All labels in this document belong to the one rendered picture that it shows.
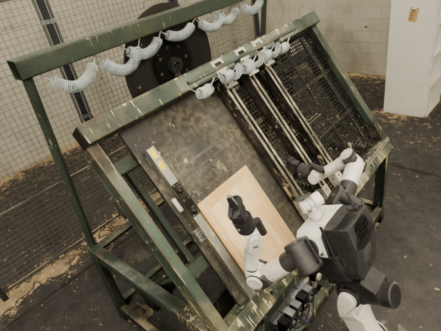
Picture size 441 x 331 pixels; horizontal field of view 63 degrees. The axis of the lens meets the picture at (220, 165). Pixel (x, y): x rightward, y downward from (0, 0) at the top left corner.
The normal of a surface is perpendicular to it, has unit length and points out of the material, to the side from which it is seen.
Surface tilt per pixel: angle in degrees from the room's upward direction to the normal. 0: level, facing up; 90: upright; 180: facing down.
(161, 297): 0
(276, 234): 56
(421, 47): 90
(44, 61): 90
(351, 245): 90
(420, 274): 0
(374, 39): 90
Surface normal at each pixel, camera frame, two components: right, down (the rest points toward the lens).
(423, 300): -0.17, -0.84
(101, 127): 0.53, -0.29
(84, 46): 0.75, 0.23
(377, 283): 0.12, -0.69
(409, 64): -0.67, 0.48
